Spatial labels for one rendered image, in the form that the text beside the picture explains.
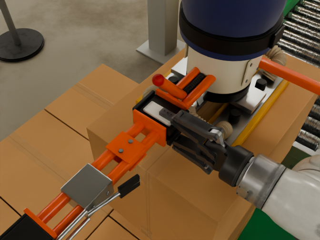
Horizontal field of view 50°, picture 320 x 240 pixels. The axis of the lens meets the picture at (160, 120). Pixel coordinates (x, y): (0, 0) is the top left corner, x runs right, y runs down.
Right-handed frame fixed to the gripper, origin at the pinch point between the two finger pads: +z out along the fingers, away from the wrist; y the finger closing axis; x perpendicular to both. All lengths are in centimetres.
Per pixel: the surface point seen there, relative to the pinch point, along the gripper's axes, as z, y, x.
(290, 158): -23, 67, 60
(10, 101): 151, 120, 27
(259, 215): -23, 120, 58
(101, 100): 62, 65, 35
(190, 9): 4.7, -16.3, 15.9
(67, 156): 51, 66, 3
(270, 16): -9.7, -17.1, 22.4
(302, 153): -26, 60, 60
